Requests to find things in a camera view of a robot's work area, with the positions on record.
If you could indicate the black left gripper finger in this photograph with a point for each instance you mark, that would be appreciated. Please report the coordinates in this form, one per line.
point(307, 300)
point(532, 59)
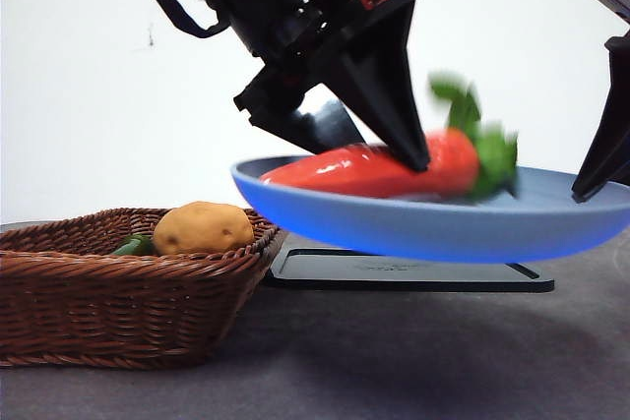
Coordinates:
point(305, 125)
point(384, 85)

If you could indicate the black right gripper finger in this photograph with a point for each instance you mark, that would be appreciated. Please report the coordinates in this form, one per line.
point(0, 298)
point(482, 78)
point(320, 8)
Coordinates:
point(610, 135)

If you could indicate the orange carrot with green leaves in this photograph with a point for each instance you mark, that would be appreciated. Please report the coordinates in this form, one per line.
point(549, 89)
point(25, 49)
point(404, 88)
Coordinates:
point(354, 171)

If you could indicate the blue round plate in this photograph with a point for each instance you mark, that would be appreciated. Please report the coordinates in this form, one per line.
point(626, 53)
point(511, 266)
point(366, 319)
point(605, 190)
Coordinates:
point(418, 230)

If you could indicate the yellow-brown potato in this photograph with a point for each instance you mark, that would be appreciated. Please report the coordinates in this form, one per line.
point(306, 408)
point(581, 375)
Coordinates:
point(202, 228)

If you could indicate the black flat tray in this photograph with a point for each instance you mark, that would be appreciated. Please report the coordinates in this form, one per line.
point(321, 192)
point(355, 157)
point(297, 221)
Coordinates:
point(394, 283)

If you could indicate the green pepper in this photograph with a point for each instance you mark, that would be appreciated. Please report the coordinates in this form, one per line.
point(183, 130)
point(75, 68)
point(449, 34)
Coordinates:
point(133, 246)

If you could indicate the brown wicker basket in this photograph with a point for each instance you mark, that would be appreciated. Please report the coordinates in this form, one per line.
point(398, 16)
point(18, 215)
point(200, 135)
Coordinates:
point(123, 312)

